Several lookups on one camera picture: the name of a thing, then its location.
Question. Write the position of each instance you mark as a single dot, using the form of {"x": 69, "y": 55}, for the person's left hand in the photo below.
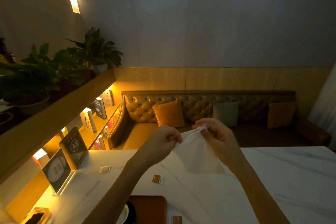
{"x": 156, "y": 146}

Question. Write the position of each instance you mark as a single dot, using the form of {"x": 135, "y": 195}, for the person's right hand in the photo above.
{"x": 224, "y": 142}

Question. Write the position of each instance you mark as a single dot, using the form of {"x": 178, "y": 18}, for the person's left thumb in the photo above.
{"x": 173, "y": 139}

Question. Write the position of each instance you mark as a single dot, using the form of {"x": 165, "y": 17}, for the person's right thumb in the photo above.
{"x": 208, "y": 138}

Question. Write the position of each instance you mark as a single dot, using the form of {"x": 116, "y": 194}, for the white paper napkin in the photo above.
{"x": 196, "y": 153}

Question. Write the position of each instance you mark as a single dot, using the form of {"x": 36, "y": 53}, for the person's left forearm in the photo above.
{"x": 118, "y": 192}

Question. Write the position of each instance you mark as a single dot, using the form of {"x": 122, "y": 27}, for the person's right forearm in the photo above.
{"x": 258, "y": 197}

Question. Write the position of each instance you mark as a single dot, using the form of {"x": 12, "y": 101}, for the orange cushion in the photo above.
{"x": 168, "y": 114}

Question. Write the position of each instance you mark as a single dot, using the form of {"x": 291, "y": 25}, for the teal cushion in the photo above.
{"x": 225, "y": 113}

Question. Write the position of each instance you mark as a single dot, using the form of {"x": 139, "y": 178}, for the tufted brown leather sofa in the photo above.
{"x": 199, "y": 105}

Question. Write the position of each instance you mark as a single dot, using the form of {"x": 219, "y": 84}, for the brown sachet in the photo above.
{"x": 156, "y": 178}

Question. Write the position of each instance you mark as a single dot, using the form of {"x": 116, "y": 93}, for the brown leather tray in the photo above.
{"x": 148, "y": 209}

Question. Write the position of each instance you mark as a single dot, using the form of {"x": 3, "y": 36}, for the purple book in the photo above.
{"x": 99, "y": 143}

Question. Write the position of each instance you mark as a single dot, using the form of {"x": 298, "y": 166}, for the white sachet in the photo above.
{"x": 104, "y": 169}

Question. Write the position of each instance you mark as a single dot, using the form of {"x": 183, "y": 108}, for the brown cushion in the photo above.
{"x": 280, "y": 115}

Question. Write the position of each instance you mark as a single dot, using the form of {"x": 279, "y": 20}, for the white book with red print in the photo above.
{"x": 107, "y": 97}

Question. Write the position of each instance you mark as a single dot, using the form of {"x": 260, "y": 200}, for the blue book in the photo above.
{"x": 100, "y": 108}

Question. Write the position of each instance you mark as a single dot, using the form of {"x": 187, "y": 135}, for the brown rectangular packet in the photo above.
{"x": 176, "y": 220}

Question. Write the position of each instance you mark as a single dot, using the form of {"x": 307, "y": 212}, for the black saucer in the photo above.
{"x": 132, "y": 213}

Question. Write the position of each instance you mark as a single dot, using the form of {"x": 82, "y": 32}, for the tall white book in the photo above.
{"x": 88, "y": 120}

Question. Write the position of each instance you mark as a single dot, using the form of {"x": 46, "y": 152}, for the white tablecloth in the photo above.
{"x": 288, "y": 179}

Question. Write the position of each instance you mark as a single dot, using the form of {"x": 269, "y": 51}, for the white cup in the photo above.
{"x": 122, "y": 216}

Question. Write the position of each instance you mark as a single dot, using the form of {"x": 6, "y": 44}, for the dark acrylic sign stand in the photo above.
{"x": 74, "y": 147}

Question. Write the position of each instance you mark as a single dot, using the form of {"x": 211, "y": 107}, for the green plant in white pot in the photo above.
{"x": 98, "y": 50}

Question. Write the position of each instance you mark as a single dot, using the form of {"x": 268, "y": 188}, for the acrylic sign stand round picture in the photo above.
{"x": 56, "y": 170}

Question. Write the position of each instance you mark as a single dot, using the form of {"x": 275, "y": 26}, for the wooden shelf unit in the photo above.
{"x": 52, "y": 116}

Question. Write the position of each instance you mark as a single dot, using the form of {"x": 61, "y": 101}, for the green plant in dark pot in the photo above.
{"x": 68, "y": 67}

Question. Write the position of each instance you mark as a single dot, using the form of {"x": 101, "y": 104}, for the pale book with red spine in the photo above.
{"x": 40, "y": 157}

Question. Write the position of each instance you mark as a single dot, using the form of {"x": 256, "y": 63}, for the wooden tissue box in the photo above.
{"x": 35, "y": 217}

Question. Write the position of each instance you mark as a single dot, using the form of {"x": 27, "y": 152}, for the large green plant pale pot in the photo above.
{"x": 26, "y": 79}

